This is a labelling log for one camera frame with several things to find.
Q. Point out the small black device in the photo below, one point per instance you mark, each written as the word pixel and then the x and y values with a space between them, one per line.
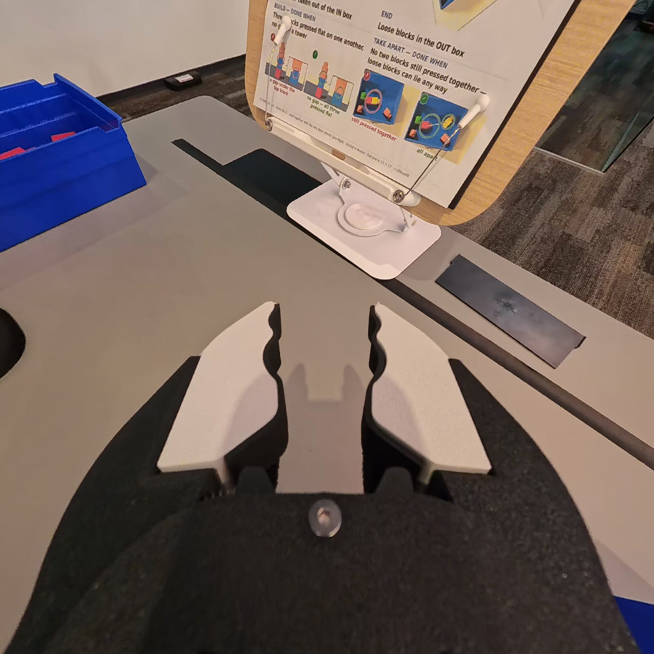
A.
pixel 183 80

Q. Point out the black flat plate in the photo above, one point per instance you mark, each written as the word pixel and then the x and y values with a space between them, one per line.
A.
pixel 511 311

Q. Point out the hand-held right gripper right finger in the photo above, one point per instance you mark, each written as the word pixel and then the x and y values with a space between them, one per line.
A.
pixel 424 403

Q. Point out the wooden board with instruction sheet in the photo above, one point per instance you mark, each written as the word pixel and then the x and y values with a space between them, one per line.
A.
pixel 460 102

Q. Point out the blue plastic bin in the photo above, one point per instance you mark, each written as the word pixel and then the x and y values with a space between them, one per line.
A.
pixel 638 628
pixel 61 189

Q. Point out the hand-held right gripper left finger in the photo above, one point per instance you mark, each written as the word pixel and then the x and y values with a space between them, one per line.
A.
pixel 219 403

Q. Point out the grey desk rail strip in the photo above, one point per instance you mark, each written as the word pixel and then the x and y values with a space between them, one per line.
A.
pixel 536 380

